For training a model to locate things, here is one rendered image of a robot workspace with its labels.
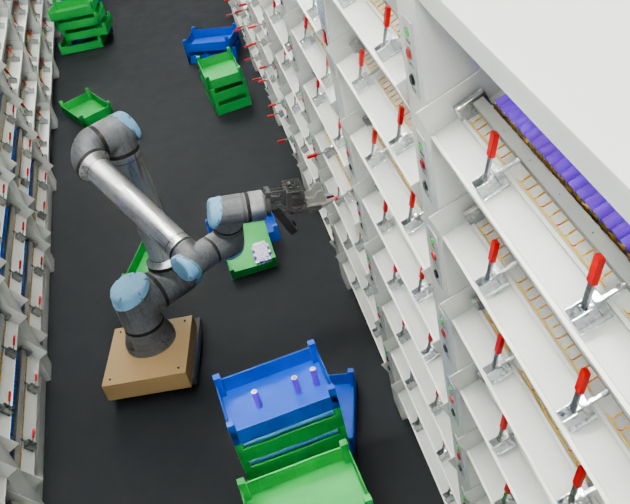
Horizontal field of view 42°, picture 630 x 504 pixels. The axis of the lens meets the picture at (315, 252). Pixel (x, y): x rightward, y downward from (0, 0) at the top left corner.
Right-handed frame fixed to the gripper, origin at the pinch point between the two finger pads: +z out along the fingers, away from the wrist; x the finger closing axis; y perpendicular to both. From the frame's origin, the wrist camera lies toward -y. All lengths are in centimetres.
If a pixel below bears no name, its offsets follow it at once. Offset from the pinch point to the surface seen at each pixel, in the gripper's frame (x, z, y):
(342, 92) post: -27, -3, 49
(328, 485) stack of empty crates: -72, -20, -38
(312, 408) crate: -55, -20, -27
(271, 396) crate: -44, -29, -32
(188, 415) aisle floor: 3, -53, -85
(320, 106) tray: 24.4, 3.5, 18.6
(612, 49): -130, -2, 103
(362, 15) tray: -52, -5, 77
